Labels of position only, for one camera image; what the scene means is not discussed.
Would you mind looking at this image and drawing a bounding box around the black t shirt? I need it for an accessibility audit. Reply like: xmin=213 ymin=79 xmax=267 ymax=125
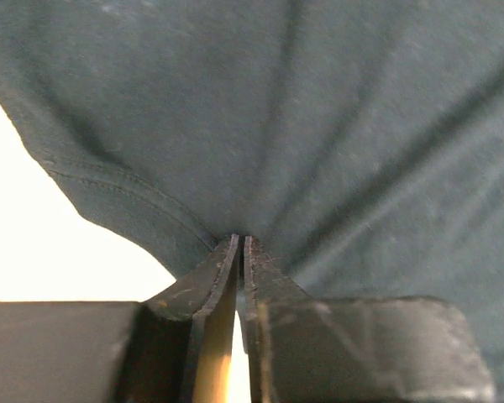
xmin=0 ymin=1 xmax=504 ymax=399

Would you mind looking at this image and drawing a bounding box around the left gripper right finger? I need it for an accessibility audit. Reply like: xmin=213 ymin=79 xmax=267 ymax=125
xmin=242 ymin=237 xmax=496 ymax=402

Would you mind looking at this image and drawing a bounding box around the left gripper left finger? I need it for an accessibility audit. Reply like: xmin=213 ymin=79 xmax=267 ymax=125
xmin=0 ymin=235 xmax=239 ymax=402

